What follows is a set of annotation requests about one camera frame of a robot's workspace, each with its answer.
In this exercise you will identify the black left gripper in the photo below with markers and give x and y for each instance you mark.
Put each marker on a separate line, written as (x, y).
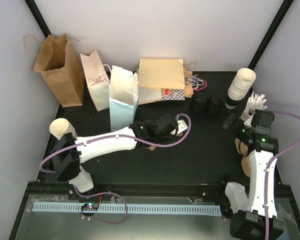
(172, 141)

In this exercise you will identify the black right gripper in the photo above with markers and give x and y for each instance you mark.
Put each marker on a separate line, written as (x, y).
(233, 129)

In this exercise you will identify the brown pulp cup carrier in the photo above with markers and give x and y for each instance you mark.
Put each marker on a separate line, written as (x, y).
(166, 146)

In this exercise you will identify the light blue paper bag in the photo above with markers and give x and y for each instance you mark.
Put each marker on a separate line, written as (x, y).
(123, 97)

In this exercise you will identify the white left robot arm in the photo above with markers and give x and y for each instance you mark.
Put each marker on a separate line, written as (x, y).
(71, 152)

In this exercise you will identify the paper cup near left arm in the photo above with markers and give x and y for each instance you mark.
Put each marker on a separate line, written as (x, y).
(61, 126)

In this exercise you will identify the right stack black lids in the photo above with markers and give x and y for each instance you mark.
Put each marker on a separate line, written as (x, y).
(215, 105)

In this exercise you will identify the stack black lids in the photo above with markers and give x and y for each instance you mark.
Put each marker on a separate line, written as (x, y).
(215, 105)
(198, 103)

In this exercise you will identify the bundle of white straws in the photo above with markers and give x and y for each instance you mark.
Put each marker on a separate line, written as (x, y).
(256, 102)

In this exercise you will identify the left stack black lids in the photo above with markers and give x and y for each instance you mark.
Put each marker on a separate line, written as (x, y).
(198, 103)

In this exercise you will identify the stack of white paper cups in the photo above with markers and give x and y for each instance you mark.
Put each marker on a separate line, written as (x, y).
(239, 87)

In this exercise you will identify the flat tan paper bag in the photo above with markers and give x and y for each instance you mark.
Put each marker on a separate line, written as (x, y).
(161, 73)

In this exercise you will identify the pink cream paper bag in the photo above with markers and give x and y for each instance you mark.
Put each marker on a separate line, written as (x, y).
(97, 80)

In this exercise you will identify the small lit circuit board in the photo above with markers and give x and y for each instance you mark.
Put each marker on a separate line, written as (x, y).
(90, 207)

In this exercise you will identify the brown kraft paper bag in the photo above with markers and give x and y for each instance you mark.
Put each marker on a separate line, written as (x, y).
(61, 69)

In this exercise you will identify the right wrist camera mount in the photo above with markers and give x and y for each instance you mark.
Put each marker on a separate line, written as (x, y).
(247, 117)

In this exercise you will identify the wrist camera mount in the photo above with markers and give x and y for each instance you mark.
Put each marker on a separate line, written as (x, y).
(247, 117)
(183, 128)

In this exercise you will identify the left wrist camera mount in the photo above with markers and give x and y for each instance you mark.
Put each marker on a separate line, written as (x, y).
(183, 128)

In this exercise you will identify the flat bags with coloured handles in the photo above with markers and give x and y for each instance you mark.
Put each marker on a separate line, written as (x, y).
(192, 82)

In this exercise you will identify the light blue slotted cable duct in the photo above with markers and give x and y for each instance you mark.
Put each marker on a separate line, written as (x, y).
(145, 209)

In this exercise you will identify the black right frame post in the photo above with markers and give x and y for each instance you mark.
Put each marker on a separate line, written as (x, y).
(273, 27)

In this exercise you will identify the black frame post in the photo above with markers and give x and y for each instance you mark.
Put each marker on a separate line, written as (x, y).
(36, 13)
(273, 27)

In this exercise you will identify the black left frame post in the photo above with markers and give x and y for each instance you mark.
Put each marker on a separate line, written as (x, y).
(36, 13)

